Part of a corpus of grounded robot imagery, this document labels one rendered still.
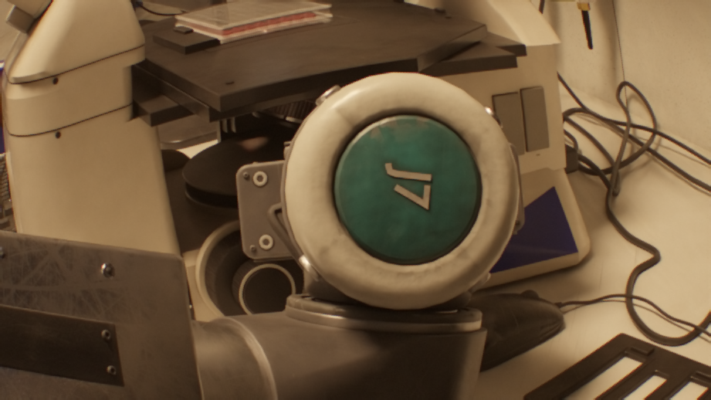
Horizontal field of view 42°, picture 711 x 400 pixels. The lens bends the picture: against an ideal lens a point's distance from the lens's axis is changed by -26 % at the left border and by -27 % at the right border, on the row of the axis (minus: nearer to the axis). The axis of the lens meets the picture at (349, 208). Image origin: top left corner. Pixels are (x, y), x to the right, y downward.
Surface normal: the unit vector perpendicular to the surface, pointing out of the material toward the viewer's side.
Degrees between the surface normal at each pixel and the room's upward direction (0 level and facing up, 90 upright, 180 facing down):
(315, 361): 45
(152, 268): 63
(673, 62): 90
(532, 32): 38
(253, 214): 70
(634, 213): 0
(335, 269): 87
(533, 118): 90
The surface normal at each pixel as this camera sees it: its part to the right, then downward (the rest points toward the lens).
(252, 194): 0.01, -0.01
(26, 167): -0.45, 0.35
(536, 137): 0.43, 0.27
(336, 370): 0.38, -0.29
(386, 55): -0.09, -0.94
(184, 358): 0.59, -0.27
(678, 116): -0.90, 0.22
